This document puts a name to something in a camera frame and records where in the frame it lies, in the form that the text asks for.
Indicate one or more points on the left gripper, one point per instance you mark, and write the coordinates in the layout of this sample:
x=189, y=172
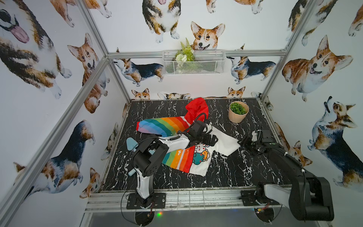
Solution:
x=206, y=139

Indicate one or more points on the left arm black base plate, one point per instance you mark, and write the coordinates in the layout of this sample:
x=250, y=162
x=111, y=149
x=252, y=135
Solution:
x=155, y=201

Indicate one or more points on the artificial fern with white flower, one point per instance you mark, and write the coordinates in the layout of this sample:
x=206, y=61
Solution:
x=186, y=54

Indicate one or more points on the white wire wall basket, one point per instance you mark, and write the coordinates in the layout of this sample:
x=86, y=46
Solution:
x=206, y=62

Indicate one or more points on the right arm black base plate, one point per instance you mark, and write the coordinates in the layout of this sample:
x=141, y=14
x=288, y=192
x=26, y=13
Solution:
x=250, y=198

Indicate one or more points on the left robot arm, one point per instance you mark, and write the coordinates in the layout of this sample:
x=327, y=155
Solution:
x=150, y=159

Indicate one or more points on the beige pot with green plant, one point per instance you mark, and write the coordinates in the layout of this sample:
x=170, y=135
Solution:
x=238, y=111

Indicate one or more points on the rainbow hooded kids jacket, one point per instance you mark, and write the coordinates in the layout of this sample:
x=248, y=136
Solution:
x=169, y=126

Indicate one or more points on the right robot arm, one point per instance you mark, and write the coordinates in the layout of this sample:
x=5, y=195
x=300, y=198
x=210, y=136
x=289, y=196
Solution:
x=309, y=197

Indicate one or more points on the aluminium front rail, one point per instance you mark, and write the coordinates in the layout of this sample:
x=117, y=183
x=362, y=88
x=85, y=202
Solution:
x=181, y=200

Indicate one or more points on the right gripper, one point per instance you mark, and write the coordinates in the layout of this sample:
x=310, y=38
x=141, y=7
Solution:
x=245, y=141

